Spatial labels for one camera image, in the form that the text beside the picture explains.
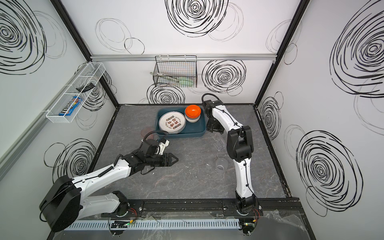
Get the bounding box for clear glass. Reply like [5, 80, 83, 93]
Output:
[215, 158, 228, 173]
[213, 136, 227, 152]

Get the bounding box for orange bowl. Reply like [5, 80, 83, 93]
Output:
[185, 105, 201, 118]

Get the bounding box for blue bowl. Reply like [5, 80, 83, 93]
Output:
[185, 116, 200, 120]

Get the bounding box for cream bowl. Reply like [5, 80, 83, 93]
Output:
[187, 119, 199, 123]

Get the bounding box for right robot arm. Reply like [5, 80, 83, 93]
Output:
[202, 94, 259, 215]

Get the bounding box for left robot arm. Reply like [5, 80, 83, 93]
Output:
[39, 153, 179, 233]

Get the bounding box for teal plastic bin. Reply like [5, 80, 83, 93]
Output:
[155, 106, 206, 139]

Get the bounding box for pink plastic cup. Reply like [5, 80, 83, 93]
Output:
[141, 127, 155, 141]

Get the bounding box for green item in basket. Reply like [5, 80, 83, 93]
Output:
[178, 77, 195, 87]

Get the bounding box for metal tongs in basket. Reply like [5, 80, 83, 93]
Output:
[150, 72, 180, 83]

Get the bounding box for blue candy packet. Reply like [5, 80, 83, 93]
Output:
[59, 97, 83, 117]

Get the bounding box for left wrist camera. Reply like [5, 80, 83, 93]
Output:
[140, 139, 170, 157]

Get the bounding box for black front rail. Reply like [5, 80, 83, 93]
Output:
[61, 197, 304, 218]

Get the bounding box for black wire basket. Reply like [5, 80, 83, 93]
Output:
[152, 55, 198, 88]

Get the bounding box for white wire shelf basket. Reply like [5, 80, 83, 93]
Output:
[46, 62, 106, 124]

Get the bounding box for white slotted cable duct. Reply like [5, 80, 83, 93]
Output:
[66, 219, 241, 231]

